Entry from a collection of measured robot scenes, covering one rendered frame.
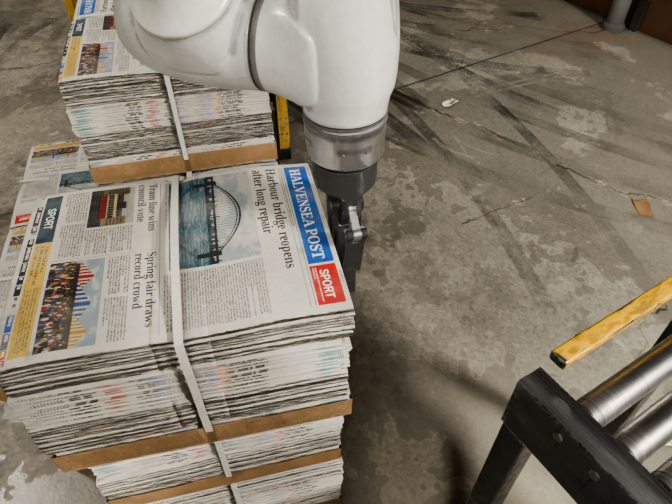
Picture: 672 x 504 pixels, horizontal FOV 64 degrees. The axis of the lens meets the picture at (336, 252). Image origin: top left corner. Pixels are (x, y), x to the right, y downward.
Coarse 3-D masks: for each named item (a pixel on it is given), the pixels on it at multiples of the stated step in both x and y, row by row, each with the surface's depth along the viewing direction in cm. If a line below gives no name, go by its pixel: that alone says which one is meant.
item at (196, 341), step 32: (160, 192) 73; (192, 192) 73; (160, 224) 68; (192, 224) 68; (160, 256) 64; (192, 256) 64; (160, 288) 61; (192, 288) 61; (160, 320) 57; (192, 320) 58; (160, 352) 57; (192, 352) 58; (192, 416) 65; (224, 416) 67
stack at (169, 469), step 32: (192, 448) 79; (224, 448) 82; (256, 448) 83; (288, 448) 86; (320, 448) 89; (96, 480) 79; (128, 480) 80; (160, 480) 82; (192, 480) 86; (256, 480) 92; (288, 480) 94; (320, 480) 98
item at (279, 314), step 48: (240, 192) 72; (288, 192) 72; (240, 240) 66; (288, 240) 65; (240, 288) 60; (288, 288) 60; (336, 288) 60; (240, 336) 58; (288, 336) 59; (336, 336) 62; (240, 384) 63; (288, 384) 65; (336, 384) 67
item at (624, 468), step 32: (544, 384) 81; (512, 416) 87; (544, 416) 79; (576, 416) 78; (544, 448) 82; (576, 448) 76; (608, 448) 74; (576, 480) 78; (608, 480) 72; (640, 480) 71
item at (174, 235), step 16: (176, 176) 75; (176, 192) 71; (176, 208) 68; (176, 224) 66; (176, 240) 64; (176, 256) 62; (176, 272) 60; (176, 288) 59; (176, 304) 58; (176, 320) 57; (176, 336) 55
